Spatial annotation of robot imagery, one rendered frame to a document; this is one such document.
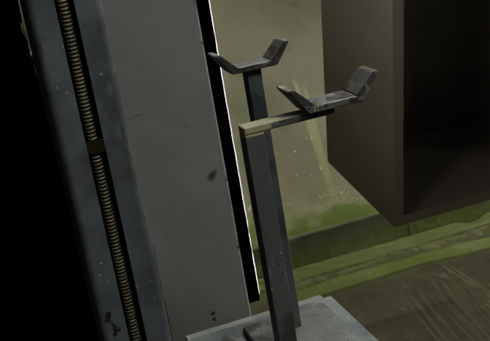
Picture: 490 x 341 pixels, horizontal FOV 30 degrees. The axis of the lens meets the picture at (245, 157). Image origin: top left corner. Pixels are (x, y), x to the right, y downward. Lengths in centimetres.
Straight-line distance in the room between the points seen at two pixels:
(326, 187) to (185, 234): 163
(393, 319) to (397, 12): 102
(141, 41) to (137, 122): 11
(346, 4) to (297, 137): 99
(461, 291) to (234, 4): 121
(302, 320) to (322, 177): 194
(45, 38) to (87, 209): 15
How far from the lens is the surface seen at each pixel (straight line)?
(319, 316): 104
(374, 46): 198
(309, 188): 294
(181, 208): 134
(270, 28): 312
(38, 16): 74
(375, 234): 299
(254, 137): 72
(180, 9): 128
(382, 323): 258
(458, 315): 259
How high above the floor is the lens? 129
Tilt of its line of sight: 17 degrees down
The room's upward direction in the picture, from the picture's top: 10 degrees counter-clockwise
